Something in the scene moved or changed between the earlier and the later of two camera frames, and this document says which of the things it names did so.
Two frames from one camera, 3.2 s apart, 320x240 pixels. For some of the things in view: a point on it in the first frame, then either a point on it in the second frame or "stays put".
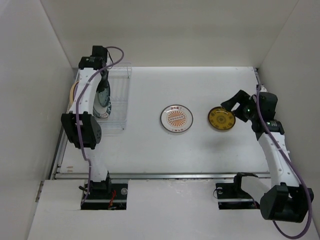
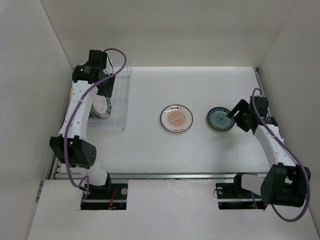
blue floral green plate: [102, 106] -> [217, 119]
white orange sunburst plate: [176, 118] stays put
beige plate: [71, 94] stays put
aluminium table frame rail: [59, 175] stays put
